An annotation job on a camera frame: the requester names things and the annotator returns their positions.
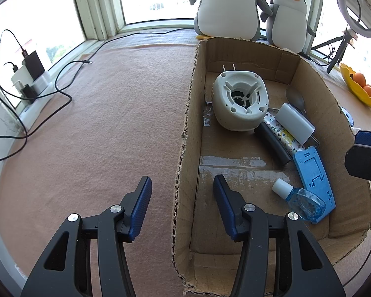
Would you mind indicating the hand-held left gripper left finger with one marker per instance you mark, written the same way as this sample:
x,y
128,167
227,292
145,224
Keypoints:
x,y
140,210

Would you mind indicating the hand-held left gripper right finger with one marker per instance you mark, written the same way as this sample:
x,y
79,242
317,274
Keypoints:
x,y
224,210

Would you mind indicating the blue round tape measure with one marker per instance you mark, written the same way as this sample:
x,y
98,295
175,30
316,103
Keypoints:
x,y
347,117

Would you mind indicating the cardboard box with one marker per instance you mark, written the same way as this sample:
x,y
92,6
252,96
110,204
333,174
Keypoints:
x,y
327,108

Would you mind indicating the blue phone stand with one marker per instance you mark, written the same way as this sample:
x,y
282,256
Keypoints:
x,y
309,164

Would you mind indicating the white wall charger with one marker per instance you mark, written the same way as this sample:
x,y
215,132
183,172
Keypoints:
x,y
293,122

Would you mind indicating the black cylinder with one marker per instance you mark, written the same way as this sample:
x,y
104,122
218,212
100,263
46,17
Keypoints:
x,y
272,144

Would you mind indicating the white patterned tube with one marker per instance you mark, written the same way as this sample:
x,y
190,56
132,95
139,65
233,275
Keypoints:
x,y
286,138

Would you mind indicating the blue bottle with white cap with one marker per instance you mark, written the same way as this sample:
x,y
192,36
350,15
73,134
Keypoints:
x,y
309,205

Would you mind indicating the orange fruit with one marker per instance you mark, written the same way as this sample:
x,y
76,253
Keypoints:
x,y
360,79
369,92

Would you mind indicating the yellow fruit bowl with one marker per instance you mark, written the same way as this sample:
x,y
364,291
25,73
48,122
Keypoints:
x,y
351,82

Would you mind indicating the pink felt mat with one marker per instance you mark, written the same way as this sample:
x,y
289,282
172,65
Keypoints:
x,y
95,145

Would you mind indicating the black tripod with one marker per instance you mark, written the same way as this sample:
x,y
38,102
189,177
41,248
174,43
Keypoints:
x,y
335,57

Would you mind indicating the white plug-in device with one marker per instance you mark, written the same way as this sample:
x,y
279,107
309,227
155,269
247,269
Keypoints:
x,y
225,105

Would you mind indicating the small penguin plush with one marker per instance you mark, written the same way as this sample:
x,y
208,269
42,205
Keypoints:
x,y
286,27

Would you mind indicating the white power strip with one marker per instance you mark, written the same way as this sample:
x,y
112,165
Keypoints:
x,y
41,82

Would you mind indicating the small black plug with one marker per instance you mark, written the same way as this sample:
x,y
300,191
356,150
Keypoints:
x,y
29,91

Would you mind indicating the beige checkered cloth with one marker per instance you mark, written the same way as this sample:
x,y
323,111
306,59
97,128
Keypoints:
x,y
160,38

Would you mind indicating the white plug adapter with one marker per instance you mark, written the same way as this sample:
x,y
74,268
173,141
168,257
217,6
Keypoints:
x,y
20,79

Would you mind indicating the black power adapter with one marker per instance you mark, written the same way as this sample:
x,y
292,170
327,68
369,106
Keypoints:
x,y
34,65

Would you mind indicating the large penguin plush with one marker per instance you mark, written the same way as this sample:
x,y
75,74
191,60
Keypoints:
x,y
225,6

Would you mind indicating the white window frame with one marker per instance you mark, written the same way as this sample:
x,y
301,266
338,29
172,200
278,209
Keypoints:
x,y
92,6

